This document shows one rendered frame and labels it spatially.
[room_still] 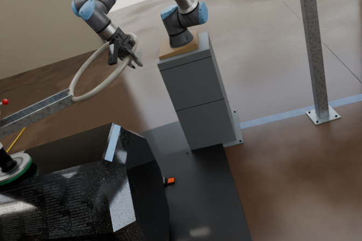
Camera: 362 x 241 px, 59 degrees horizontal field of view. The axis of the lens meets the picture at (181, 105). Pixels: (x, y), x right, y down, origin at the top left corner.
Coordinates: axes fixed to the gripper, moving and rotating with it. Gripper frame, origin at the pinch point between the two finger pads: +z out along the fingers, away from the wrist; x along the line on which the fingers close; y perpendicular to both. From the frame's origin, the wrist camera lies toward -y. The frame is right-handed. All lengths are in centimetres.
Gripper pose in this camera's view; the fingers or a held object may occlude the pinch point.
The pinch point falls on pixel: (136, 66)
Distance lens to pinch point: 163.3
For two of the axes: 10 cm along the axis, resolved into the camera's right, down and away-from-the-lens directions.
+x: -7.2, 0.8, 6.9
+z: 5.7, 6.2, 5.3
